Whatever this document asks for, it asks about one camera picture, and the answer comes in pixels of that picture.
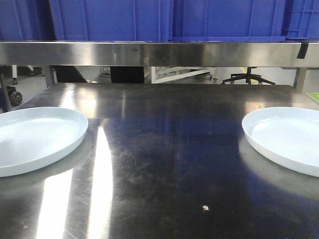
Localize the steel shelf post left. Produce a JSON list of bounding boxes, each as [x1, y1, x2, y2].
[[41, 65, 57, 88]]

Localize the blue plastic crate far left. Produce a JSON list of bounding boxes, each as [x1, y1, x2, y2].
[[0, 0, 55, 41]]

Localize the black tape strip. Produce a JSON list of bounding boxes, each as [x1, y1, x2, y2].
[[297, 42, 309, 59]]

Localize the steel shelf post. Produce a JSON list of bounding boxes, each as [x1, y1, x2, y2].
[[293, 68, 308, 93], [41, 65, 57, 88]]

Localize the green floor mat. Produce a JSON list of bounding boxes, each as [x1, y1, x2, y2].
[[306, 93, 319, 104]]

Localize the white metal frame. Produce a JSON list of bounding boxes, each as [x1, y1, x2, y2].
[[144, 67, 215, 84]]

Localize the person's dark trouser legs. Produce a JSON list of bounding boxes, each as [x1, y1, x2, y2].
[[54, 65, 145, 84]]

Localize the steel shelf post right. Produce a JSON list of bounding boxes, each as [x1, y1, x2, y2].
[[293, 68, 308, 93]]

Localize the blue plastic crate center-right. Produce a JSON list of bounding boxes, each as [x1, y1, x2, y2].
[[172, 0, 286, 43]]

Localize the black office chair base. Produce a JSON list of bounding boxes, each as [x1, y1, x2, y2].
[[221, 67, 276, 85]]

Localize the blue plastic crate center-left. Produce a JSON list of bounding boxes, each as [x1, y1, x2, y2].
[[49, 0, 174, 42]]

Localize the stainless steel shelf rail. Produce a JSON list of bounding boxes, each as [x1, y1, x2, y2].
[[0, 41, 319, 68]]

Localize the blue plastic crate far right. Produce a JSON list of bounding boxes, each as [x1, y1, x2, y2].
[[283, 0, 319, 41]]

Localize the light blue plate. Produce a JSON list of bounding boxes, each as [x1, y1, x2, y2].
[[0, 107, 88, 177], [242, 107, 319, 177]]

